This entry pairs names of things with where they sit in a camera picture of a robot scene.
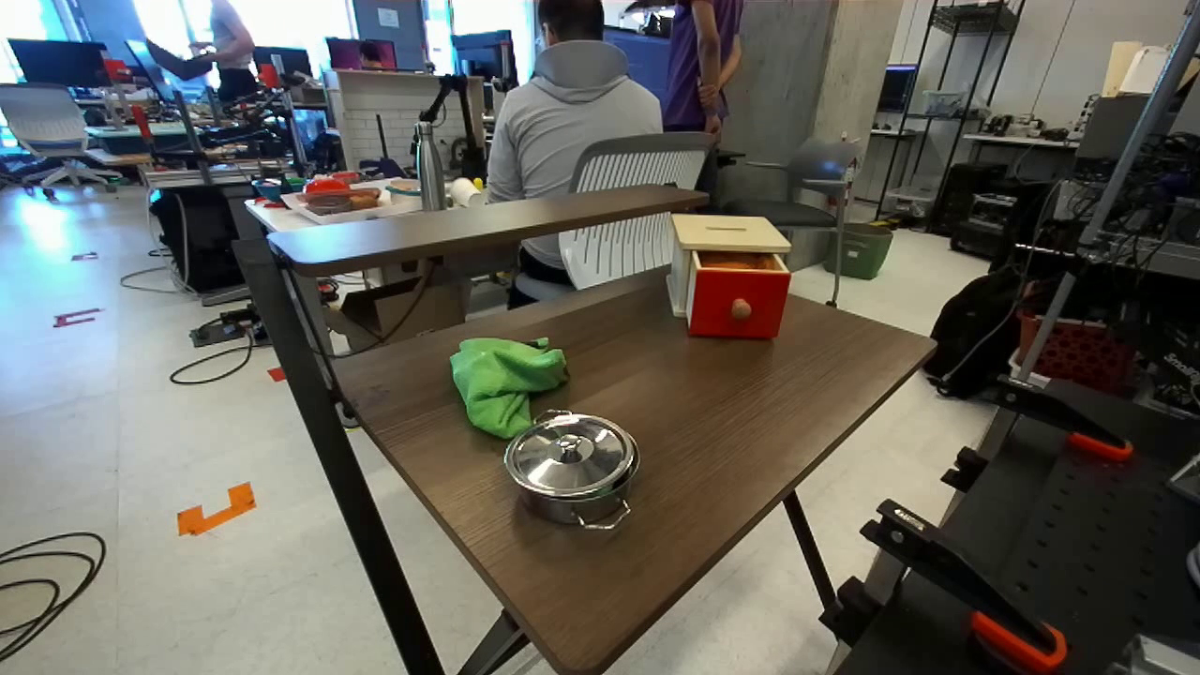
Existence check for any green towel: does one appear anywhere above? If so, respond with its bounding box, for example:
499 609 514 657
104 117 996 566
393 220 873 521
451 337 568 442

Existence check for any dark wooden table with shelf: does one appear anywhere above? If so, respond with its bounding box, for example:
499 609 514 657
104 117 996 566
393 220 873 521
228 187 930 675

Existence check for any small steel pot with lid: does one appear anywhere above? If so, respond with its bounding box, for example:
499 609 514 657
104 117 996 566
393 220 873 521
503 410 641 531

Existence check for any wooden box with red drawer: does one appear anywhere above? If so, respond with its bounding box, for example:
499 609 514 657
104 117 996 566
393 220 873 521
669 215 793 341

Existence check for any white mesh office chair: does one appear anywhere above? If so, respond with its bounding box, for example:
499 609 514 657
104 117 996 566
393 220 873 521
514 131 709 301

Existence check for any person in grey hoodie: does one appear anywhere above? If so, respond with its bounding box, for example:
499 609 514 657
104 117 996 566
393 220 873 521
485 0 669 312

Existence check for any steel water bottle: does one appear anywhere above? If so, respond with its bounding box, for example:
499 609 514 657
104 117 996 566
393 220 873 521
413 124 446 210

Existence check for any green storage bin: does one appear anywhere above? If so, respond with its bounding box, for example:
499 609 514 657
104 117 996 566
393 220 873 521
834 226 891 282

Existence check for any person in purple shirt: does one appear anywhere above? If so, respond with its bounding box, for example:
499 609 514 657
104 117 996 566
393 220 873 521
634 0 748 136

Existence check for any black backpack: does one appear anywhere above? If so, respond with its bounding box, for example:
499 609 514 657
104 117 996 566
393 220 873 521
924 271 1023 399

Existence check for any orange floor tape marker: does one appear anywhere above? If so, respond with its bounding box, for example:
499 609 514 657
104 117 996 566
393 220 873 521
175 482 256 535

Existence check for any red crate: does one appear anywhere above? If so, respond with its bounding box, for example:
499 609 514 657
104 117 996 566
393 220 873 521
1034 320 1138 395

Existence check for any black perforated mounting board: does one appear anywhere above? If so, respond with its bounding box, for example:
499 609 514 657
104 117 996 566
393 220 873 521
836 405 1200 675

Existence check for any black clamp orange handle far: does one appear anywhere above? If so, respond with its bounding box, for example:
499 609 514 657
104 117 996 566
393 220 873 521
996 377 1138 465

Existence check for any black clamp orange handle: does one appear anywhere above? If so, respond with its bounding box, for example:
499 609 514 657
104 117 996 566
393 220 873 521
996 377 1138 465
864 497 1068 675

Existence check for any black clamp orange handle near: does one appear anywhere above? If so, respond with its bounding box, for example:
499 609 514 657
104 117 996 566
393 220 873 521
864 497 1068 675

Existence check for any black cable on floor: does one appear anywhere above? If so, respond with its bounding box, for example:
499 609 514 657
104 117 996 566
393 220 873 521
0 529 113 662

